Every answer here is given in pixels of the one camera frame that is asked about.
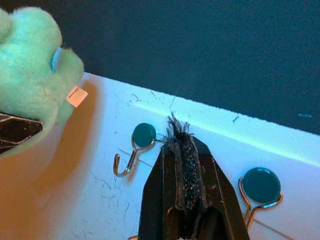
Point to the white magnetic board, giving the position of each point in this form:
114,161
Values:
62,195

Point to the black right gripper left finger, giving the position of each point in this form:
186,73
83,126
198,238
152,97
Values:
160,200

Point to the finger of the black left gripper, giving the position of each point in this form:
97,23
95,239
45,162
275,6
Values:
17,132

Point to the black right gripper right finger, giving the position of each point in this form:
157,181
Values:
217,205

